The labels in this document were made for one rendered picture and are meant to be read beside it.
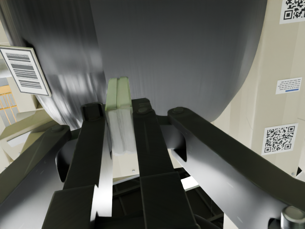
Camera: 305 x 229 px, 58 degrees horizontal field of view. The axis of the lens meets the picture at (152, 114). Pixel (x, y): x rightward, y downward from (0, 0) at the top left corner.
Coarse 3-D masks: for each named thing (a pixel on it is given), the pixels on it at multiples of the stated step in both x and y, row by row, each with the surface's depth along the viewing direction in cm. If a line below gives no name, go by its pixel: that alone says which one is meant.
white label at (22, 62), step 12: (0, 48) 27; (12, 48) 27; (24, 48) 27; (12, 60) 28; (24, 60) 28; (36, 60) 27; (12, 72) 29; (24, 72) 29; (36, 72) 28; (24, 84) 30; (36, 84) 30; (48, 96) 30
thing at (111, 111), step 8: (112, 80) 20; (112, 88) 19; (112, 96) 17; (112, 104) 16; (112, 112) 15; (112, 120) 15; (112, 128) 15; (120, 128) 15; (112, 136) 15; (120, 136) 16; (112, 144) 16; (120, 144) 16; (120, 152) 16
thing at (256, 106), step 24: (264, 24) 48; (288, 24) 48; (264, 48) 50; (288, 48) 50; (264, 72) 52; (288, 72) 53; (240, 96) 62; (264, 96) 55; (288, 96) 55; (240, 120) 64; (264, 120) 58; (288, 120) 58; (288, 168) 66
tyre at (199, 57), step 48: (0, 0) 26; (48, 0) 24; (96, 0) 24; (144, 0) 25; (192, 0) 25; (240, 0) 26; (48, 48) 26; (96, 48) 27; (144, 48) 27; (192, 48) 28; (240, 48) 30; (96, 96) 31; (144, 96) 32; (192, 96) 33
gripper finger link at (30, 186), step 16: (64, 128) 14; (32, 144) 12; (48, 144) 12; (16, 160) 11; (32, 160) 11; (48, 160) 12; (0, 176) 10; (16, 176) 10; (32, 176) 10; (48, 176) 12; (64, 176) 13; (0, 192) 9; (16, 192) 10; (32, 192) 10; (48, 192) 12; (0, 208) 9; (16, 208) 9; (32, 208) 10; (0, 224) 9; (16, 224) 9; (32, 224) 10
